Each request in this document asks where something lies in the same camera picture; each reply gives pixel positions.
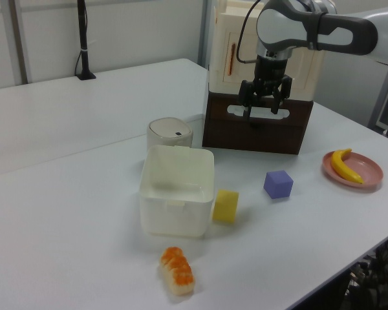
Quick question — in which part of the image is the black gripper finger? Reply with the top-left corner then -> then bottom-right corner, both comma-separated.
238,79 -> 257,119
270,75 -> 293,116

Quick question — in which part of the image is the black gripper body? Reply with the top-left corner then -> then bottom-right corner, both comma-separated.
254,54 -> 288,99

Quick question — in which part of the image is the purple cube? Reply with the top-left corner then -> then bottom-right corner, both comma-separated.
263,170 -> 294,200

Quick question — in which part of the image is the yellow cube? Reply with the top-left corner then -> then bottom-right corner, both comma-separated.
211,189 -> 240,223

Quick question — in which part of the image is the dark brown wooden drawer box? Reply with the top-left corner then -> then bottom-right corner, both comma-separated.
202,91 -> 314,156

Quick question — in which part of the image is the white plastic box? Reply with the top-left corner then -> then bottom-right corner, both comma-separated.
138,144 -> 215,239

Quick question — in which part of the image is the cream toy cabinet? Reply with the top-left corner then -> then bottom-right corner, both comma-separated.
208,0 -> 326,100

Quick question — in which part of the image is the beige small lidded bin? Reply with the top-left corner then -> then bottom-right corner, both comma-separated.
146,117 -> 194,151

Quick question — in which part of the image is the yellow banana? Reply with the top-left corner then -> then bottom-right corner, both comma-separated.
330,148 -> 365,185

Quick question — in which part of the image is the pink plate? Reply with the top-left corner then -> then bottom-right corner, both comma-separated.
321,150 -> 384,192

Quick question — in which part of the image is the black pole with base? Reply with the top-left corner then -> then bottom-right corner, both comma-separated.
74,0 -> 97,81

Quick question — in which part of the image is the orange white toy sushi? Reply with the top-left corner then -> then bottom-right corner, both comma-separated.
158,247 -> 196,296

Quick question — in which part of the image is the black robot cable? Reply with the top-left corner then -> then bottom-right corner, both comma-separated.
235,0 -> 263,64

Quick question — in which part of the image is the grey metal frame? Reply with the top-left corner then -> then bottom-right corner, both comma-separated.
367,64 -> 388,136

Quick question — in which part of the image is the black wire object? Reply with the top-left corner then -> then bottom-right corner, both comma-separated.
342,237 -> 388,310

